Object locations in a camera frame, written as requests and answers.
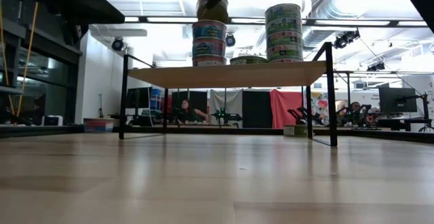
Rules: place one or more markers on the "dark green label seafood can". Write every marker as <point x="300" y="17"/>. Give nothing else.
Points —
<point x="248" y="60"/>

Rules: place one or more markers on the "wooden shelf black metal frame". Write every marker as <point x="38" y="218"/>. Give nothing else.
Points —
<point x="230" y="76"/>

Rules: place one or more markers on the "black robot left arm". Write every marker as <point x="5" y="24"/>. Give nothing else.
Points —
<point x="68" y="0"/>

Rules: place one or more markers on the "background robot arm green light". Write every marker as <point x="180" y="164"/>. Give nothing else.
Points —
<point x="227" y="117"/>

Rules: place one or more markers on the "black background robot arm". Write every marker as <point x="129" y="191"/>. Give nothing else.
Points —
<point x="363" y="113"/>
<point x="298" y="113"/>

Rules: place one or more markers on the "dark monitor on arm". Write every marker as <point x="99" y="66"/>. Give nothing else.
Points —
<point x="396" y="100"/>

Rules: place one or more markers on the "grey hanging cloth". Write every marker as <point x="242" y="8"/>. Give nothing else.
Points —
<point x="232" y="98"/>

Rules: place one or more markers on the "black partition panel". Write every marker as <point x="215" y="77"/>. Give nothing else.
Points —
<point x="256" y="108"/>
<point x="198" y="98"/>

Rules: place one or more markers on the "round black spotlight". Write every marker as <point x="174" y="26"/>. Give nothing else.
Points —
<point x="117" y="44"/>

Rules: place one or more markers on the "blue storage bins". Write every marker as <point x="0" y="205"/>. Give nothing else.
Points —
<point x="156" y="98"/>

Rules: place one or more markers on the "person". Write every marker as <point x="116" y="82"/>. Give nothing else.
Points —
<point x="188" y="113"/>
<point x="355" y="107"/>

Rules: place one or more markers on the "red hanging cloth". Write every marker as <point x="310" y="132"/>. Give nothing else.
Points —
<point x="285" y="108"/>

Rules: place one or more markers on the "dark background monitor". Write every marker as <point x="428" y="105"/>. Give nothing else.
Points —
<point x="139" y="98"/>

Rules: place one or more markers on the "clear storage bin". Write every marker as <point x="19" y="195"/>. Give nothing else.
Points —
<point x="98" y="125"/>

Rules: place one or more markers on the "white box device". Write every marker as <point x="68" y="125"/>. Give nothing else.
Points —
<point x="52" y="121"/>

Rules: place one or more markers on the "black overhead camera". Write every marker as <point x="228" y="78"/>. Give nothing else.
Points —
<point x="231" y="40"/>

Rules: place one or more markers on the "colourful wall poster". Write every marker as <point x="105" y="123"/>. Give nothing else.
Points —
<point x="320" y="102"/>

